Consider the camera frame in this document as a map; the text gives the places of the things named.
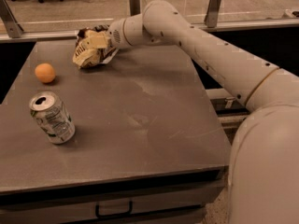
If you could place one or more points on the orange fruit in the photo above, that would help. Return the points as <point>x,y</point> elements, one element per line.
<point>45,73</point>

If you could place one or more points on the middle metal bracket post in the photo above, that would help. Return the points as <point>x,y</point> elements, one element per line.
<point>135,7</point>

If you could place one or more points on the metal bracket post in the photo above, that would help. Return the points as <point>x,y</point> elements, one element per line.
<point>212,14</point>
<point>14,30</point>
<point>135,7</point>

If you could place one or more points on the brown chip bag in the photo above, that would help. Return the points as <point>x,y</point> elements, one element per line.
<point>87,58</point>

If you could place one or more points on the right metal bracket post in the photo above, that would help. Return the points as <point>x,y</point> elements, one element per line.
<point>212,14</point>

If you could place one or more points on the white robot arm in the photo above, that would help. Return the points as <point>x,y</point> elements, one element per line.
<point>263,178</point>

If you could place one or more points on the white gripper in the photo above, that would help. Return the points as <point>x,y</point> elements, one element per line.
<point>115,34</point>

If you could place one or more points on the grey cabinet drawer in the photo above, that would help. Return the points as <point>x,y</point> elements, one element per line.
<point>175,204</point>

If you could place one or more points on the black drawer handle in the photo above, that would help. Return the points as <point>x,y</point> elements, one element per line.
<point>115,211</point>

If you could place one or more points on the silver green 7up can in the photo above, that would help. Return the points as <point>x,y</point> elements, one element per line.
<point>51,115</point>

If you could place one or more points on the left metal bracket post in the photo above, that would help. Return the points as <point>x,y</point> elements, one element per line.
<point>14,30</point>

